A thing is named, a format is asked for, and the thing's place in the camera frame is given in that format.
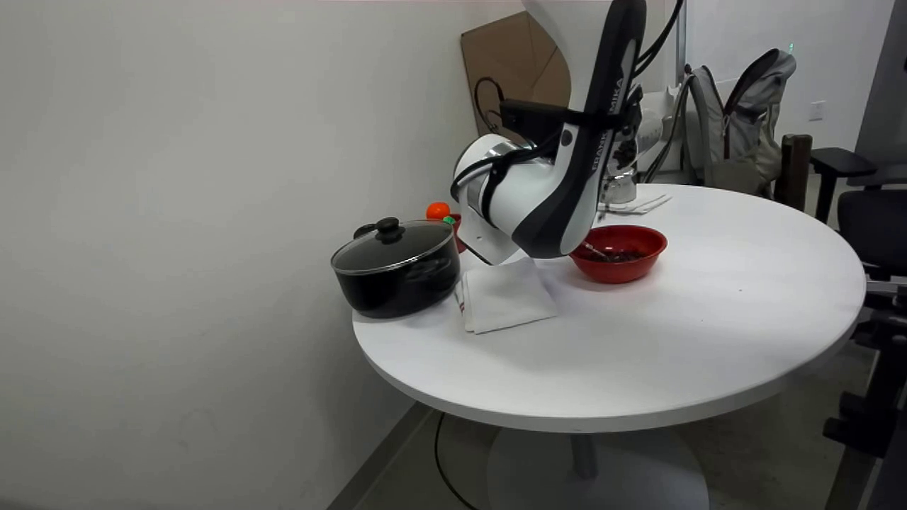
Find black equipment stand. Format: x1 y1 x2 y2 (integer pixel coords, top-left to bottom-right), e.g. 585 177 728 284
820 280 907 510

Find black office chair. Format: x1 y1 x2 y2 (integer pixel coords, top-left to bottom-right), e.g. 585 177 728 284
809 144 907 277

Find black glass pot lid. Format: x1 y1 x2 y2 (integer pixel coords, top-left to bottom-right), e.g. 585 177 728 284
331 216 459 277

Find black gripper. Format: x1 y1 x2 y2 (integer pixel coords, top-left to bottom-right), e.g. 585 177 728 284
610 86 647 178

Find orange handled spoon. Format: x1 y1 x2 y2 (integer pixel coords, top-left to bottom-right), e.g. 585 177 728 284
579 238 617 265

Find black cooking pot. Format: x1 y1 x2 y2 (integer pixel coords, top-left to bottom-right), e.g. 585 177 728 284
328 216 464 324

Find black floor cable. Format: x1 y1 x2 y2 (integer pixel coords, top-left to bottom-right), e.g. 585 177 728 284
432 413 477 510

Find red bowl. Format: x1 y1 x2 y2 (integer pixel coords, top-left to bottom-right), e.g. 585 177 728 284
569 224 673 287

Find grey backpack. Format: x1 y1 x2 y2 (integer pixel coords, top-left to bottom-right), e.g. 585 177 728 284
673 48 799 187

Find large brown cardboard sheet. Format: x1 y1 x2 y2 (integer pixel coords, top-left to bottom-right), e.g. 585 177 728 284
459 10 576 136

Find clear cup dark contents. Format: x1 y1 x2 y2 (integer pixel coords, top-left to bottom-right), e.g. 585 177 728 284
605 170 643 211

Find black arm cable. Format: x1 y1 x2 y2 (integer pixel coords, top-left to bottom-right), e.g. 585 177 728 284
632 0 690 79

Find dark wooden chair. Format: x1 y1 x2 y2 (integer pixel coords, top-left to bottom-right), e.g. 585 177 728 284
773 134 816 212

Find white table pedestal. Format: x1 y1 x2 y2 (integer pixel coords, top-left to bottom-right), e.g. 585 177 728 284
486 428 712 510

